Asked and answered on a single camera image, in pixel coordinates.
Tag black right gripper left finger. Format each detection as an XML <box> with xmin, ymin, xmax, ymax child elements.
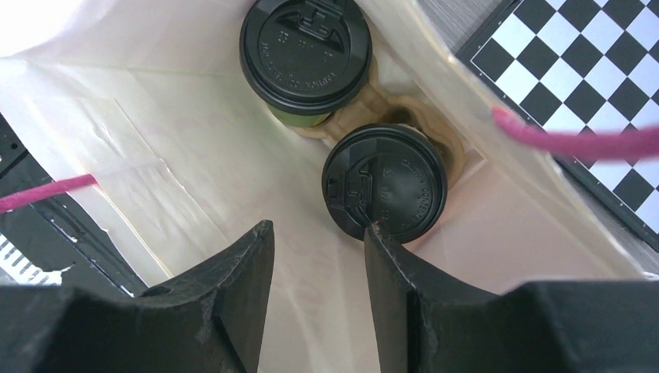
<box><xmin>1</xmin><ymin>220</ymin><xmax>275</xmax><ymax>372</ymax></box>

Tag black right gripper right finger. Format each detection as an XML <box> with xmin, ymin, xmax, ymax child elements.
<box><xmin>364</xmin><ymin>225</ymin><xmax>658</xmax><ymax>372</ymax></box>

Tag green paper cup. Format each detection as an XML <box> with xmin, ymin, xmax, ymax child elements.
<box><xmin>267</xmin><ymin>106</ymin><xmax>332</xmax><ymax>128</ymax></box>

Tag paper gift bag pink handles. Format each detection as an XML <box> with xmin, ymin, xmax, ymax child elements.
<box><xmin>1</xmin><ymin>1</ymin><xmax>645</xmax><ymax>372</ymax></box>

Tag black coffee cup lid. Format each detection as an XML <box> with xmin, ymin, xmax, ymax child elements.
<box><xmin>239</xmin><ymin>0</ymin><xmax>372</xmax><ymax>116</ymax></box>

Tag black white chessboard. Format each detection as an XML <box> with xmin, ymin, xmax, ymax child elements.
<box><xmin>455</xmin><ymin>0</ymin><xmax>659</xmax><ymax>253</ymax></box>

